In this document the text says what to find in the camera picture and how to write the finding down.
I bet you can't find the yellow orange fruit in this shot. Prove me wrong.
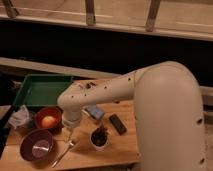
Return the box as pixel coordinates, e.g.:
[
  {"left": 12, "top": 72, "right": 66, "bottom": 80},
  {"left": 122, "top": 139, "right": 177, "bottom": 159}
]
[{"left": 41, "top": 116, "right": 56, "bottom": 128}]

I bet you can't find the crumpled plastic bag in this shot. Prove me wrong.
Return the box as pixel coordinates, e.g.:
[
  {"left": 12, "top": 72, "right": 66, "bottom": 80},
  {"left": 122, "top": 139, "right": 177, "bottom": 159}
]
[{"left": 9, "top": 105, "right": 34, "bottom": 129}]

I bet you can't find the green plastic tray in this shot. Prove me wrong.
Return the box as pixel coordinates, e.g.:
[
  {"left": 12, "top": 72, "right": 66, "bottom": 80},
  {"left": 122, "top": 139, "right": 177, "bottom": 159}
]
[{"left": 13, "top": 74, "right": 73, "bottom": 109}]

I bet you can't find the silver fork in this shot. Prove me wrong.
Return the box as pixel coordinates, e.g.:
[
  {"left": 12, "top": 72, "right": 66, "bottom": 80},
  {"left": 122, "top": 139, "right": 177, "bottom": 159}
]
[{"left": 51, "top": 139, "right": 78, "bottom": 168}]

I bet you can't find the orange bowl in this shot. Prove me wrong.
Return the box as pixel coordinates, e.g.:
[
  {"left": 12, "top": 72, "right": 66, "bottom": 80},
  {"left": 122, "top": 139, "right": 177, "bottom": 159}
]
[{"left": 34, "top": 107, "right": 62, "bottom": 129}]

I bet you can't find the wooden table board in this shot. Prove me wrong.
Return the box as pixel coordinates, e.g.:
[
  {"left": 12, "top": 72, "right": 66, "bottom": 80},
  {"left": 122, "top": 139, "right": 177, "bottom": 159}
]
[{"left": 0, "top": 78, "right": 142, "bottom": 171}]

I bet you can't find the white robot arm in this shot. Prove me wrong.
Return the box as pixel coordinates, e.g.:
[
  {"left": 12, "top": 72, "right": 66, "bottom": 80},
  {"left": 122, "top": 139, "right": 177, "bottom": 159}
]
[{"left": 57, "top": 61, "right": 206, "bottom": 171}]

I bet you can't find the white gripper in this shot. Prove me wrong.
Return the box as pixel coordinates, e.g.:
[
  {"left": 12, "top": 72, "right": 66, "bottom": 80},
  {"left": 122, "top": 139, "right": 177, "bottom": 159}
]
[{"left": 61, "top": 113, "right": 82, "bottom": 141}]

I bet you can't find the purple bowl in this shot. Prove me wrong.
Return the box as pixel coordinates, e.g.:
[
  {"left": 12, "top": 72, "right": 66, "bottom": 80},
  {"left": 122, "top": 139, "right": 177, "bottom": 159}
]
[{"left": 20, "top": 129, "right": 54, "bottom": 162}]

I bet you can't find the blue sponge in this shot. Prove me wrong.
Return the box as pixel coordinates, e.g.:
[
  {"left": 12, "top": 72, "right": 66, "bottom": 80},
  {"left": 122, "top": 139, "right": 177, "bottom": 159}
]
[{"left": 85, "top": 105, "right": 105, "bottom": 120}]

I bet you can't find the white cup with snacks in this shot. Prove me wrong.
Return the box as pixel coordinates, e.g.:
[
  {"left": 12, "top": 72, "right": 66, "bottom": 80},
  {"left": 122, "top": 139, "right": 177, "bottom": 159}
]
[{"left": 90, "top": 125, "right": 108, "bottom": 150}]

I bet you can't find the black rectangular block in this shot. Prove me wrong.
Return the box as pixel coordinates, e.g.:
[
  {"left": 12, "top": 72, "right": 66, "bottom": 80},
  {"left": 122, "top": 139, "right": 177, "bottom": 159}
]
[{"left": 109, "top": 114, "right": 127, "bottom": 135}]

